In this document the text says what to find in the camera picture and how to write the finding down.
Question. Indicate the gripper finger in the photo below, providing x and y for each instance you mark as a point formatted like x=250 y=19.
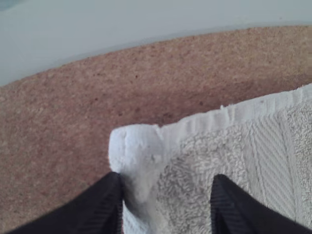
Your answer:
x=97 y=209
x=234 y=209

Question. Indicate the pale towel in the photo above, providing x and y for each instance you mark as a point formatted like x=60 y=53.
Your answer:
x=219 y=151

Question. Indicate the cork mat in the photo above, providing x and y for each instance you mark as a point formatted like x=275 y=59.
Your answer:
x=97 y=97

